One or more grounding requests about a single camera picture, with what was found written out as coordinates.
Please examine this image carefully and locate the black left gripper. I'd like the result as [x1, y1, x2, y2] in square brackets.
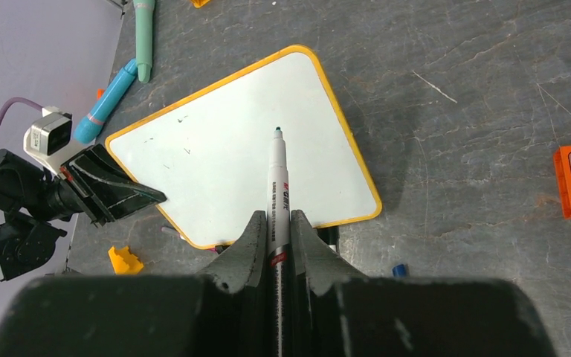
[59, 144, 167, 228]

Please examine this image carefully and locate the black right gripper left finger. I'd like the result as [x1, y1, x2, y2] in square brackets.
[197, 210, 267, 356]

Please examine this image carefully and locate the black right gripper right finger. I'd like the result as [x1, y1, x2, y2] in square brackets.
[290, 210, 364, 356]

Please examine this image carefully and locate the green whiteboard marker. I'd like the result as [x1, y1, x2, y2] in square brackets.
[266, 127, 291, 356]

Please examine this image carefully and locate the white board orange frame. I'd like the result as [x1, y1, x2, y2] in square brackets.
[105, 45, 383, 249]

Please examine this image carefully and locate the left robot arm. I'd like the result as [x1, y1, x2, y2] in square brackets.
[0, 144, 167, 282]

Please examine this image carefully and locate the purple capped marker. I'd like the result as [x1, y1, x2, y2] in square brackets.
[161, 226, 184, 240]

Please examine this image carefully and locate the yellow toy wedge block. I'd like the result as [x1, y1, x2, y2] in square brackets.
[108, 246, 144, 275]

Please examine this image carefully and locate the light blue toy pen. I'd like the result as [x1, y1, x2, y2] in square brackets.
[73, 59, 138, 144]

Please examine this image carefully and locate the blue capped marker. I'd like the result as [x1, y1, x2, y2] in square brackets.
[392, 264, 409, 277]

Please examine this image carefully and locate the mint green toy pen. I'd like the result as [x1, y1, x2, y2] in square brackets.
[133, 0, 155, 83]

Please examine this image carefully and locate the yellow oval toy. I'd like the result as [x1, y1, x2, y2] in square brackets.
[190, 0, 210, 8]

